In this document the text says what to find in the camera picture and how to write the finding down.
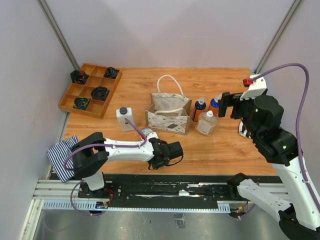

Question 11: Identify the clear white cap bottle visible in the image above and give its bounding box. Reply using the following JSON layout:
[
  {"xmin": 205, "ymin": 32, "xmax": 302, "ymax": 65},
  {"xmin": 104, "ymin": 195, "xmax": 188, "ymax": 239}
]
[{"xmin": 195, "ymin": 110, "xmax": 218, "ymax": 137}]

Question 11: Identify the white bottle grey cap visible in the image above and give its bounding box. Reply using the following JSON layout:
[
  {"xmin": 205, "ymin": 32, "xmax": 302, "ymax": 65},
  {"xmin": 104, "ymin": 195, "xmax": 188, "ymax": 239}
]
[{"xmin": 116, "ymin": 107, "xmax": 136, "ymax": 132}]

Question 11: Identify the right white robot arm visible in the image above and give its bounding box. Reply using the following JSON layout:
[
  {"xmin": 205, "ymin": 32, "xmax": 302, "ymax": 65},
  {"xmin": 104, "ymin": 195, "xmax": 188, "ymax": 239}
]
[{"xmin": 218, "ymin": 76, "xmax": 320, "ymax": 240}]

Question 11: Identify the dark green rolled sock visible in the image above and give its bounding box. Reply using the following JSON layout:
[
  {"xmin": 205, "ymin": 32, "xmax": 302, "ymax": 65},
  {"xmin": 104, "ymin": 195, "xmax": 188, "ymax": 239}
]
[{"xmin": 103, "ymin": 67, "xmax": 119, "ymax": 79}]

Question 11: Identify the black white striped cloth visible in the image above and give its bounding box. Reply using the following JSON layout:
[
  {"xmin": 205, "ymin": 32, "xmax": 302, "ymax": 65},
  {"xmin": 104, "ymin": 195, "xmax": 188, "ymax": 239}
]
[{"xmin": 238, "ymin": 121, "xmax": 251, "ymax": 139}]

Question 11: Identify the blue white striped cloth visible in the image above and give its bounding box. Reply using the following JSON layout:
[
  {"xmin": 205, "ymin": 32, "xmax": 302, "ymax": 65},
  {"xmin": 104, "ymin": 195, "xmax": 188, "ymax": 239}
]
[{"xmin": 47, "ymin": 135, "xmax": 79, "ymax": 183}]

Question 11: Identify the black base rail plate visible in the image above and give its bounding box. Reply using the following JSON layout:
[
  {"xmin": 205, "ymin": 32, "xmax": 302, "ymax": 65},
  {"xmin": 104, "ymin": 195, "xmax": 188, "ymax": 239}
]
[{"xmin": 77, "ymin": 173, "xmax": 283, "ymax": 201}]

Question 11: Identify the printed canvas tote bag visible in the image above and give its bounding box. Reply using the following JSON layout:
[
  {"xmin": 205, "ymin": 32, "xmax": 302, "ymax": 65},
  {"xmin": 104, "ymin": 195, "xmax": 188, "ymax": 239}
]
[{"xmin": 145, "ymin": 74, "xmax": 192, "ymax": 135}]

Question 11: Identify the wooden compartment tray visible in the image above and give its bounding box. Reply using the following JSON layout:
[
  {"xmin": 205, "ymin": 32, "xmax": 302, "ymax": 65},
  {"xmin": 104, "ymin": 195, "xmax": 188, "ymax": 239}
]
[{"xmin": 58, "ymin": 63, "xmax": 122, "ymax": 119}]

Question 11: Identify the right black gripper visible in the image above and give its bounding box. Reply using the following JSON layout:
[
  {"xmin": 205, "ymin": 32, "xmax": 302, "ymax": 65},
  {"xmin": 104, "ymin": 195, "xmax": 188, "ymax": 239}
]
[{"xmin": 218, "ymin": 91, "xmax": 260, "ymax": 140}]

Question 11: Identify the dark blue cap amber bottle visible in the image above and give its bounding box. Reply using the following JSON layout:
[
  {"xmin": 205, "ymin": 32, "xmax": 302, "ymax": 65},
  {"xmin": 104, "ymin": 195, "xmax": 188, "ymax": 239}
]
[{"xmin": 192, "ymin": 97, "xmax": 207, "ymax": 122}]

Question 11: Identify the dark rolled sock centre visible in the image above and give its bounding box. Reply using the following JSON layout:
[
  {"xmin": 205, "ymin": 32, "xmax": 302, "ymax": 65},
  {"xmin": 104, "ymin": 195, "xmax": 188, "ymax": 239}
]
[{"xmin": 90, "ymin": 86, "xmax": 110, "ymax": 101}]

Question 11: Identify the blue cap orange bottle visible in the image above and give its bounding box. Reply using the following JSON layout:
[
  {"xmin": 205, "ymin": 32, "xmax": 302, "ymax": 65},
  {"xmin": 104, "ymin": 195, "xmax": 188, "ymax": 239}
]
[{"xmin": 207, "ymin": 94, "xmax": 222, "ymax": 117}]

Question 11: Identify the black orange rolled sock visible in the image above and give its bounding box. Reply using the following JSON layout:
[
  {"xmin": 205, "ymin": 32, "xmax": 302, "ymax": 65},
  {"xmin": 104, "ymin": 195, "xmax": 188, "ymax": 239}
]
[{"xmin": 70, "ymin": 69, "xmax": 89, "ymax": 85}]

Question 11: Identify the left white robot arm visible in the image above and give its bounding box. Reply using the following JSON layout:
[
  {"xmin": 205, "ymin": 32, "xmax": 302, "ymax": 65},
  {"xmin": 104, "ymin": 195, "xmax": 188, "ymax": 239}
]
[{"xmin": 70, "ymin": 129, "xmax": 184, "ymax": 198}]

